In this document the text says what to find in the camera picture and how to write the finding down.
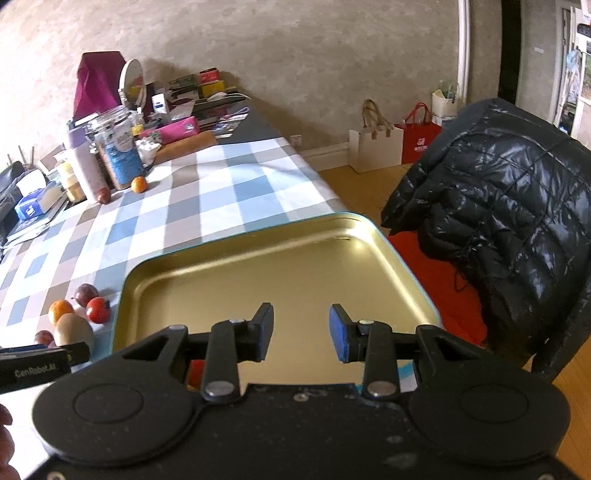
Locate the red seat cushion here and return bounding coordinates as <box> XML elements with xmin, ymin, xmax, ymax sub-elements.
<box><xmin>388</xmin><ymin>228</ymin><xmax>491</xmax><ymax>348</ymax></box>

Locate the red tomato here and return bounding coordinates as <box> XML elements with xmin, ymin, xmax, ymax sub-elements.
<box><xmin>86</xmin><ymin>296</ymin><xmax>112</xmax><ymax>324</ymax></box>

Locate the small white bag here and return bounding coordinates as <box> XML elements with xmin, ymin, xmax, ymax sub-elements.
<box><xmin>431</xmin><ymin>83</ymin><xmax>462</xmax><ymax>128</ymax></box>

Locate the brown kiwi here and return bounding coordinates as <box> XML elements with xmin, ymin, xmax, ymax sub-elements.
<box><xmin>54</xmin><ymin>313</ymin><xmax>96</xmax><ymax>357</ymax></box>

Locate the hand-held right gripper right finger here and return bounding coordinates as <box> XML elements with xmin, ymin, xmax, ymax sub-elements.
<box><xmin>329</xmin><ymin>303</ymin><xmax>485</xmax><ymax>400</ymax></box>

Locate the magenta bag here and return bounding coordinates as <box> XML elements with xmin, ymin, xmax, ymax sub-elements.
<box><xmin>73</xmin><ymin>52</ymin><xmax>127</xmax><ymax>121</ymax></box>

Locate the stack of books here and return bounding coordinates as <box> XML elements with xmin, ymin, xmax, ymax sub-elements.
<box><xmin>0</xmin><ymin>203</ymin><xmax>70</xmax><ymax>251</ymax></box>

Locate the glass jar with blue label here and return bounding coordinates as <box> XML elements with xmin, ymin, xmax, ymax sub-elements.
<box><xmin>92</xmin><ymin>105</ymin><xmax>147</xmax><ymax>191</ymax></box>

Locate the black bag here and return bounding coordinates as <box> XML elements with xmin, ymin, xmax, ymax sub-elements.
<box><xmin>0</xmin><ymin>161</ymin><xmax>26</xmax><ymax>220</ymax></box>

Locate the person's left hand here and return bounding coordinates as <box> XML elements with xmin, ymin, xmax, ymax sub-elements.
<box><xmin>0</xmin><ymin>404</ymin><xmax>21</xmax><ymax>480</ymax></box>

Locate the pink pencil case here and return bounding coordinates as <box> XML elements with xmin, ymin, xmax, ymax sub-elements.
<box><xmin>139</xmin><ymin>116</ymin><xmax>202</xmax><ymax>146</ymax></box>

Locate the blue tissue pack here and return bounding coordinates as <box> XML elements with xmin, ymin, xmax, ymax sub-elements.
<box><xmin>14</xmin><ymin>182</ymin><xmax>65</xmax><ymax>220</ymax></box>

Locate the large orange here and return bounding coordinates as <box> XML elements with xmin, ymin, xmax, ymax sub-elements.
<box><xmin>48</xmin><ymin>299</ymin><xmax>75</xmax><ymax>324</ymax></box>

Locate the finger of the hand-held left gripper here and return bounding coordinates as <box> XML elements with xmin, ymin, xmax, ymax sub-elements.
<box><xmin>64</xmin><ymin>342</ymin><xmax>91</xmax><ymax>368</ymax></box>

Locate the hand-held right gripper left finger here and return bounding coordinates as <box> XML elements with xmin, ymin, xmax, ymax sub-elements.
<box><xmin>121</xmin><ymin>302</ymin><xmax>275</xmax><ymax>402</ymax></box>

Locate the yellow lid jar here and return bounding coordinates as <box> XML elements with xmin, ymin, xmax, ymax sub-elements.
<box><xmin>56</xmin><ymin>159</ymin><xmax>86</xmax><ymax>204</ymax></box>

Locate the white bottle with lilac cap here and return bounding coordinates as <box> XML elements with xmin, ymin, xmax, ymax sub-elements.
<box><xmin>65</xmin><ymin>127</ymin><xmax>105</xmax><ymax>202</ymax></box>

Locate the purple plum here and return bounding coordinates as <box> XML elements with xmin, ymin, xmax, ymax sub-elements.
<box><xmin>74</xmin><ymin>283</ymin><xmax>100</xmax><ymax>308</ymax></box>

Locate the black puffer jacket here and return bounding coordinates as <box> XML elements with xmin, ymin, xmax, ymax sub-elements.
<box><xmin>381</xmin><ymin>98</ymin><xmax>591</xmax><ymax>371</ymax></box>

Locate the round white mirror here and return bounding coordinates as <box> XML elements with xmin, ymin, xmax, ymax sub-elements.
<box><xmin>117</xmin><ymin>58</ymin><xmax>148</xmax><ymax>112</ymax></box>

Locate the white paper bag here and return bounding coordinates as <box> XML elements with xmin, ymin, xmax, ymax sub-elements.
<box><xmin>348</xmin><ymin>99</ymin><xmax>405</xmax><ymax>174</ymax></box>

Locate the red shopping bag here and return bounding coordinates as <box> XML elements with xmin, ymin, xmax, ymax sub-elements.
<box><xmin>394</xmin><ymin>102</ymin><xmax>444</xmax><ymax>165</ymax></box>

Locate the wooden board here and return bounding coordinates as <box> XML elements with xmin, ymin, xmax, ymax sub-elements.
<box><xmin>150</xmin><ymin>131</ymin><xmax>218</xmax><ymax>165</ymax></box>

